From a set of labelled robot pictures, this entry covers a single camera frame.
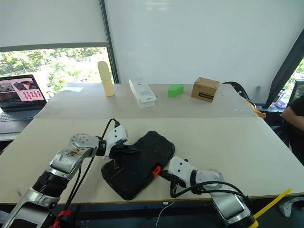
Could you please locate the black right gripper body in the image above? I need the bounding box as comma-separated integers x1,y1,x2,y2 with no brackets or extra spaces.
159,170,172,181

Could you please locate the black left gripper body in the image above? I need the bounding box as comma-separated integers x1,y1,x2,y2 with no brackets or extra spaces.
110,142,130,170

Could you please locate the black plastic tool case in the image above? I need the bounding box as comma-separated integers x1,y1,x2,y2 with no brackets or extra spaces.
101,130,176,201

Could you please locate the long white carton box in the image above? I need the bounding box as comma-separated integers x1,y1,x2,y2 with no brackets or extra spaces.
129,77,158,109

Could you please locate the tall beige plastic bottle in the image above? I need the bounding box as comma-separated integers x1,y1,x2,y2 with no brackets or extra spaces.
97,61,115,97

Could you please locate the green plastic block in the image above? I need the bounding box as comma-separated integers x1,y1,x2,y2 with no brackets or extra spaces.
167,84,185,98

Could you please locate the red tape strip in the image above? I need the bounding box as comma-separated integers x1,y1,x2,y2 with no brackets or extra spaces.
52,209,72,228

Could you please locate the brown cardboard box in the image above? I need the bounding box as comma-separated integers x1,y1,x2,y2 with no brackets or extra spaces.
191,76,221,103

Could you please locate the yellow plastic strip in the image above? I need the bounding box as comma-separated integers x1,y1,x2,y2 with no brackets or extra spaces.
252,189,293,225

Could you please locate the orange plastic object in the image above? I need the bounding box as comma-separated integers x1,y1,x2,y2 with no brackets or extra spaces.
245,99,268,120

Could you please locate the black curved chair back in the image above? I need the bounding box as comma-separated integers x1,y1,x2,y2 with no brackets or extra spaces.
220,81,257,108

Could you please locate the open laptop computer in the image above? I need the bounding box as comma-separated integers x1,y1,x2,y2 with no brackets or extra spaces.
0,74,48,134

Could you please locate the white crumpled object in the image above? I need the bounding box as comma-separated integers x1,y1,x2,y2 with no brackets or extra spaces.
278,196,304,218

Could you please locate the person in black shirt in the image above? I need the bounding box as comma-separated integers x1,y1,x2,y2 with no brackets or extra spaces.
281,96,304,166

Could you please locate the purple white package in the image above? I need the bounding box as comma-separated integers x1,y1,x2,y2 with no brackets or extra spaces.
273,99,289,109

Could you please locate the white roller blind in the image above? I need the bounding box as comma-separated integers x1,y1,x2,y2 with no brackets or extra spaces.
0,0,108,52

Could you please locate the black diagonal beam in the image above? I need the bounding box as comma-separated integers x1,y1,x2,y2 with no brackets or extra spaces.
265,35,304,109

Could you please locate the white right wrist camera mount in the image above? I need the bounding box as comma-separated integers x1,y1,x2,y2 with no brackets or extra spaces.
168,156,197,189

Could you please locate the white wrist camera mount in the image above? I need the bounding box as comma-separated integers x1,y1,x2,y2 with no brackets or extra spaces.
168,156,197,189
102,125,129,160

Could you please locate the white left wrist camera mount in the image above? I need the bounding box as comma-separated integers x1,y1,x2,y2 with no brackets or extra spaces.
102,125,129,160

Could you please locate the white thin cable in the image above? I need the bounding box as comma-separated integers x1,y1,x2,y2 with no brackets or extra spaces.
156,201,175,228

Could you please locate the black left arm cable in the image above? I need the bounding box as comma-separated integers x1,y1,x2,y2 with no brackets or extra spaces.
63,118,121,216

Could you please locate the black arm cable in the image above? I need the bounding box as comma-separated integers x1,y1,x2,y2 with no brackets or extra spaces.
63,118,121,216
169,175,250,202

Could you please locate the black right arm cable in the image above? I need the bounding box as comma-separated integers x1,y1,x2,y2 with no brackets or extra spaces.
169,175,250,202

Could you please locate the black metal table frame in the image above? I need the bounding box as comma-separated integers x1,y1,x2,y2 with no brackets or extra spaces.
0,201,226,228

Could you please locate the black window frame post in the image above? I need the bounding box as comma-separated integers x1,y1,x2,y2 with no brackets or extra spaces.
99,0,120,84

